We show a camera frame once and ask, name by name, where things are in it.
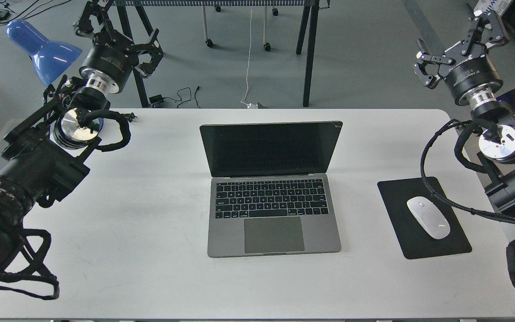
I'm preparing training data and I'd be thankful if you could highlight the black sleeved left arm cable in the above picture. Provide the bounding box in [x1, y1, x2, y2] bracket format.
[76, 110, 137, 153]

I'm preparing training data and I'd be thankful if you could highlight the white wheeled cart frame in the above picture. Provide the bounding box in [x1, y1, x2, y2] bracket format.
[202, 0, 280, 53]

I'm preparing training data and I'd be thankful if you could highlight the black mouse pad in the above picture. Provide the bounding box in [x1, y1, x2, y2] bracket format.
[377, 178, 472, 259]

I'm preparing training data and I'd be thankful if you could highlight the black legged background table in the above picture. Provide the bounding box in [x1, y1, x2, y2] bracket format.
[106, 0, 329, 108]

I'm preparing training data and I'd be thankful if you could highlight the white hanging cable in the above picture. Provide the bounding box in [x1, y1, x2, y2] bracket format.
[240, 7, 267, 109]

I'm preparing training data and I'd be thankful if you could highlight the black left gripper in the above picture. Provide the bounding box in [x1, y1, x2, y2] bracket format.
[74, 0, 165, 95]

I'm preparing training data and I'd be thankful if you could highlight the black power adapter with cable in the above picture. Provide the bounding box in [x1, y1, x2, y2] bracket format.
[148, 86, 201, 109]

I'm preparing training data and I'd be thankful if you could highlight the blue desk lamp shade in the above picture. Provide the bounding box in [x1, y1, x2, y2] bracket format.
[6, 20, 82, 86]

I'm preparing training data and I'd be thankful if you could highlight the black sleeved right arm cable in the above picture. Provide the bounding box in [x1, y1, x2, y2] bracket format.
[420, 118, 515, 233]

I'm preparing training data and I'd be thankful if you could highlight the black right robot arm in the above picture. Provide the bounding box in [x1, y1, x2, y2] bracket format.
[413, 10, 515, 224]

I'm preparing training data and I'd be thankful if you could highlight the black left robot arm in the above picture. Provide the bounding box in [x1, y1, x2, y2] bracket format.
[0, 0, 164, 300]

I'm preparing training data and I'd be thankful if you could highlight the white computer mouse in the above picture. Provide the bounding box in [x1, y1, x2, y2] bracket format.
[406, 196, 451, 240]

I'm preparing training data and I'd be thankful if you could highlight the black sleeved arm cable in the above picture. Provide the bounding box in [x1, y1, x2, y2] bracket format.
[420, 118, 515, 233]
[76, 110, 137, 153]

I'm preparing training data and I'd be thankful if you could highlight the grey open laptop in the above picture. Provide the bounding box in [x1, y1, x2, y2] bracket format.
[199, 121, 343, 258]

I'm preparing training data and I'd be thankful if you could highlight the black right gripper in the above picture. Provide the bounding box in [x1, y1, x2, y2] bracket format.
[413, 9, 510, 107]

